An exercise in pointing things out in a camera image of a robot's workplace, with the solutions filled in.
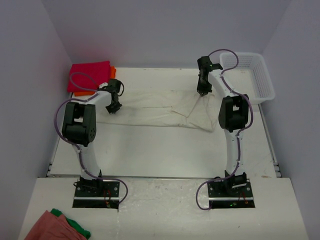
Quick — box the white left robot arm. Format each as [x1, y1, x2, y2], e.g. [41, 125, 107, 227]
[57, 79, 125, 197]

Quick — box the folded pink t shirt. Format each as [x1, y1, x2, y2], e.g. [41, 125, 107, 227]
[67, 61, 111, 93]

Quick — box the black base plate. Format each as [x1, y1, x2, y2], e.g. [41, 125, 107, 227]
[207, 179, 256, 210]
[72, 177, 120, 210]

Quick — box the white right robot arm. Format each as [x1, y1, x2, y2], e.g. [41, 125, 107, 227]
[196, 56, 249, 197]

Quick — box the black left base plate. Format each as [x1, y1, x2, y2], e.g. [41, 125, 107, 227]
[72, 177, 120, 210]

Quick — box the white t shirt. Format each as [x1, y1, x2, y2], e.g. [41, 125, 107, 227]
[96, 90, 218, 133]

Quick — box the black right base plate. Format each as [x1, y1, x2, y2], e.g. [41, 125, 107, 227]
[207, 179, 256, 210]

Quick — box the salmon pink cloth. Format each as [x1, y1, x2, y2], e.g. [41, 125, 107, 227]
[24, 210, 86, 240]

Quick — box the white plastic basket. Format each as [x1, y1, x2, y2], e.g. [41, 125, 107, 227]
[219, 52, 275, 105]

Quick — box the folded orange t shirt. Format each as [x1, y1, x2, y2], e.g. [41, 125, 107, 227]
[74, 66, 117, 97]

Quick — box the green cloth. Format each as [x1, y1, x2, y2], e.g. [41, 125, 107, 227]
[50, 208, 91, 240]

